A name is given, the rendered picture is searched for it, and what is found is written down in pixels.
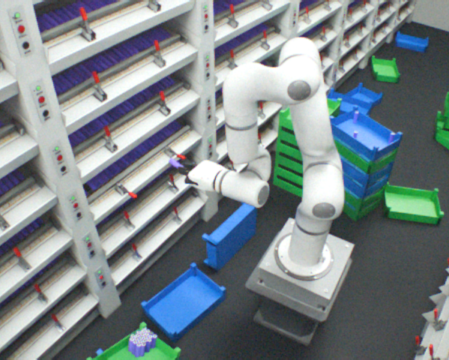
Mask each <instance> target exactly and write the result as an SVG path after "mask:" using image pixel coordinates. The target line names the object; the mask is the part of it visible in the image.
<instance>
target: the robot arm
mask: <svg viewBox="0 0 449 360"><path fill-rule="evenodd" d="M259 100H263V101H271V102H275V103H278V104H283V105H289V110H290V114H291V119H292V125H293V129H294V132H295V137H296V140H297V143H298V147H299V149H300V151H301V154H302V159H303V171H304V179H303V197H302V202H301V203H300V205H299V206H298V209H297V212H296V216H295V222H294V226H293V230H292V234H291V235H290V236H288V237H286V238H285V239H284V240H282V242H281V243H280V246H279V249H278V257H279V259H280V261H281V263H282V265H283V266H284V267H285V268H286V269H287V270H288V271H290V272H291V273H293V274H296V275H300V276H304V277H311V276H315V275H319V274H321V273H322V272H323V271H324V270H325V269H326V268H327V267H328V265H329V263H330V260H331V255H330V251H329V249H328V247H327V245H326V244H325V242H326V240H327V237H328V233H329V230H330V228H331V223H332V220H333V219H336V218H338V217H339V216H340V214H341V212H342V210H343V203H344V187H343V170H342V164H341V161H340V156H339V154H338V152H337V148H336V146H335V144H334V139H333V136H332V132H331V123H330V119H329V114H328V105H327V99H326V94H325V84H324V79H323V74H322V66H321V61H320V57H319V51H318V49H317V47H316V45H315V44H314V43H313V42H312V41H311V40H309V39H306V38H304V37H296V38H293V39H291V40H289V41H288V42H287V43H285V45H284V46H283V48H282V49H281V52H280V63H279V67H266V66H264V65H262V64H260V63H255V62H252V63H246V64H243V65H241V66H239V67H237V68H235V69H234V70H232V71H230V72H229V73H228V75H227V76H226V78H225V80H224V82H223V107H224V118H225V127H226V143H227V151H228V154H229V157H230V159H231V160H232V162H234V163H235V164H248V163H249V166H248V168H247V169H246V170H245V171H244V172H234V171H231V170H228V169H226V168H224V167H223V166H221V165H219V164H217V163H214V162H211V161H209V160H204V161H203V162H201V163H200V164H193V165H192V164H190V163H186V162H183V165H184V167H182V166H178V171H179V173H180V174H182V175H184V176H186V178H185V180H184V183H185V184H190V185H191V186H193V187H195V188H198V189H202V190H205V191H213V192H215V191H216V192H217V193H218V194H220V195H223V196H225V197H229V198H231V199H234V200H237V201H239V202H242V203H246V204H248V205H250V206H254V207H257V208H260V207H262V206H263V205H264V204H265V202H266V200H267V198H268V195H269V185H268V183H267V181H268V180H269V177H270V174H271V156H270V155H269V153H268V151H267V150H266V149H265V148H263V147H261V146H260V145H258V101H259Z"/></svg>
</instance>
